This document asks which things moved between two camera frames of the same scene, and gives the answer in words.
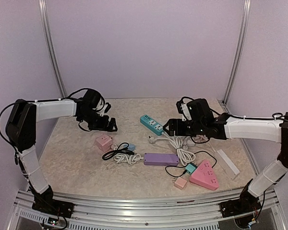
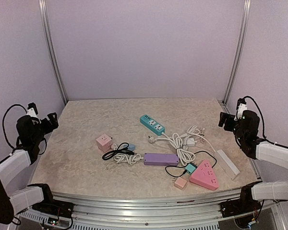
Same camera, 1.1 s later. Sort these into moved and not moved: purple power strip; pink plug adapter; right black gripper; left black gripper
Moved: right black gripper; left black gripper
Not moved: purple power strip; pink plug adapter
